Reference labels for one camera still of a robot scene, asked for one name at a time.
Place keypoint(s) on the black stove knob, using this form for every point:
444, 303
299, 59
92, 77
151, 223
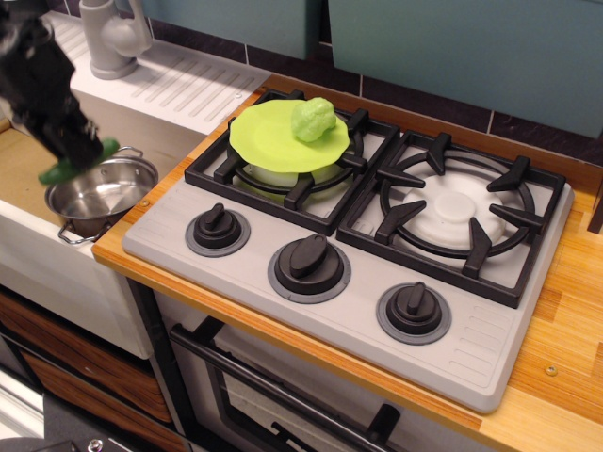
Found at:
310, 270
414, 314
218, 232

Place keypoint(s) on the grey toy stove top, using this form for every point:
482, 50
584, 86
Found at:
471, 364

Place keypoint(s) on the grey toy faucet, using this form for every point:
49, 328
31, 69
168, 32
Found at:
114, 42

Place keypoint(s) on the black right stove knob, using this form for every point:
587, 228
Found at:
414, 314

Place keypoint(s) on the black middle stove knob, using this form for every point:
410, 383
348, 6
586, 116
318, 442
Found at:
310, 270

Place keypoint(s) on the small stainless steel pot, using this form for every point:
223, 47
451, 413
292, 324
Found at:
91, 203

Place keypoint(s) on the black oven door handle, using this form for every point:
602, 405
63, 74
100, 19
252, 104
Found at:
373, 439

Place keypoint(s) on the wooden drawer fronts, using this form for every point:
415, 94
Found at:
89, 373

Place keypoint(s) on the light green toy cauliflower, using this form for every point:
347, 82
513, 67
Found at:
311, 119

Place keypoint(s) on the black left stove knob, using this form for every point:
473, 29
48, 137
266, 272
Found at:
218, 232

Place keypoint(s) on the white toy sink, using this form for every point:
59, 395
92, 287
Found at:
171, 102

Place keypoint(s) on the toy oven door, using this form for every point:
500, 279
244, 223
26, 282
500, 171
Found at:
265, 399

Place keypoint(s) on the black right burner grate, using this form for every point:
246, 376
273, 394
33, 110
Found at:
479, 222

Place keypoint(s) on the dark green toy pickle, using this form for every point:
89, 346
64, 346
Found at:
64, 170

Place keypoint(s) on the black burner grate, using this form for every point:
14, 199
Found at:
479, 222
315, 200

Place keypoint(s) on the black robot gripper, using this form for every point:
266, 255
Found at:
36, 82

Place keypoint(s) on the lime green plastic plate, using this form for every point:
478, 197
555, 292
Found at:
262, 136

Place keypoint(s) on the black left burner grate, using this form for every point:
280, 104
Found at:
315, 200

